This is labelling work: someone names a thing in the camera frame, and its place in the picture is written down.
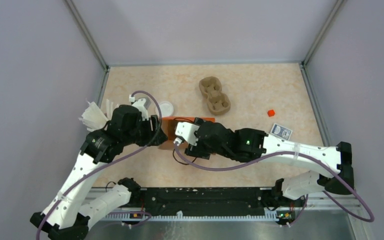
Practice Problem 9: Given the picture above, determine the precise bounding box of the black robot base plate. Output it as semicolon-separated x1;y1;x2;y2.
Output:
120;187;305;217

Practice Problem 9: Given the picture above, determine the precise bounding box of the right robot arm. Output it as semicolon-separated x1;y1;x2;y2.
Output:
175;118;354;206

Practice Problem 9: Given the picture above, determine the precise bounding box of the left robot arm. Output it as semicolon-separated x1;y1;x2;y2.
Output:
30;98;168;240

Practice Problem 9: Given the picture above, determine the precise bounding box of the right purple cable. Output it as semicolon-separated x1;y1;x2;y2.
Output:
173;139;376;228

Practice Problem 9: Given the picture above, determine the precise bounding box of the blue playing card box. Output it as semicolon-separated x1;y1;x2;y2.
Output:
270;123;293;141

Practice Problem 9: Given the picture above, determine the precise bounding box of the small orange cube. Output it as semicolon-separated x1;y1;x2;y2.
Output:
267;109;276;117

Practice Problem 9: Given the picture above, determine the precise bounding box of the cardboard cup carrier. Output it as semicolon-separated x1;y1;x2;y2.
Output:
198;76;231;116

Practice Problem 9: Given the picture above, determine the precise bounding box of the white paper napkins bundle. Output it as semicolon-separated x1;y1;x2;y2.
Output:
78;99;120;133

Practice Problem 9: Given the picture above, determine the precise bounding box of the purple cable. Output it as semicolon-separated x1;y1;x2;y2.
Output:
173;139;376;228
35;90;163;240

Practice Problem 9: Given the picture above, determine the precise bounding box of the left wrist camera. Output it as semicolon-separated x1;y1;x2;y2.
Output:
129;94;151;121

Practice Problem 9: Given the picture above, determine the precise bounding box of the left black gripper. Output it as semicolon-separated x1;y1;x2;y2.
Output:
122;114;168;146

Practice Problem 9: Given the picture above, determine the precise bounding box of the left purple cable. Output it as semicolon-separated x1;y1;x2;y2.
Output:
35;90;163;240

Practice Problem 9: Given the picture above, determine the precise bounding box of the orange paper bag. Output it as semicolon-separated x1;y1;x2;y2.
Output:
158;116;216;150

